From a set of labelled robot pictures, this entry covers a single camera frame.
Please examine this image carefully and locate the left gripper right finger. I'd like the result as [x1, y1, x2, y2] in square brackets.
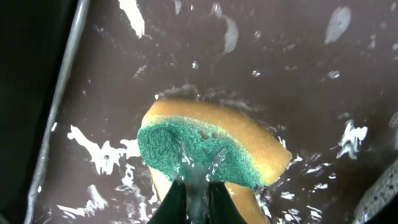
[208, 182, 246, 224]

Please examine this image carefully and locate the green yellow sponge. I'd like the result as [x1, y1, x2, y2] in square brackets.
[137, 100, 292, 223]

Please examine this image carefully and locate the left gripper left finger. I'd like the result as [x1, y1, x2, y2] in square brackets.
[147, 180, 187, 224]

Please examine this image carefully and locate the black water basin tray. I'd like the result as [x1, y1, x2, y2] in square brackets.
[25, 0, 397, 223]

